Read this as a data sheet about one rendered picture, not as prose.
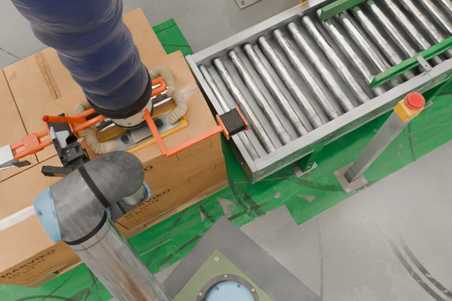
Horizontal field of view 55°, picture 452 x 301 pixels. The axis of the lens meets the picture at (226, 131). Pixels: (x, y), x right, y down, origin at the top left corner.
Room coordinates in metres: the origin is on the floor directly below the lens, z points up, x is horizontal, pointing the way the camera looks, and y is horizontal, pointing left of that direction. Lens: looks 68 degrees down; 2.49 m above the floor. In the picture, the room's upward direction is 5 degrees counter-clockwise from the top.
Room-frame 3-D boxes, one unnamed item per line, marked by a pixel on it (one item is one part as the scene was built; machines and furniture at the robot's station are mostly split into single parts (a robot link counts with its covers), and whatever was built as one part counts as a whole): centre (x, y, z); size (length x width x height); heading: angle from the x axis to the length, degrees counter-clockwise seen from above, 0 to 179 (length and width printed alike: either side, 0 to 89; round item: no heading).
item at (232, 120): (0.60, -0.02, 1.08); 0.09 x 0.08 x 0.05; 22
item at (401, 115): (0.64, -0.70, 0.50); 0.07 x 0.07 x 1.00; 23
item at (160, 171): (0.72, 0.37, 0.75); 0.60 x 0.40 x 0.40; 110
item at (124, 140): (0.64, 0.32, 0.97); 0.34 x 0.10 x 0.05; 112
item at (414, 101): (0.64, -0.70, 1.02); 0.07 x 0.07 x 0.04
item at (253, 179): (0.88, 0.02, 0.47); 0.70 x 0.03 x 0.15; 23
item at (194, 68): (0.88, 0.02, 0.58); 0.70 x 0.03 x 0.06; 23
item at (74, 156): (0.51, 0.53, 1.08); 0.12 x 0.09 x 0.08; 23
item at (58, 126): (0.63, 0.58, 1.08); 0.10 x 0.08 x 0.06; 22
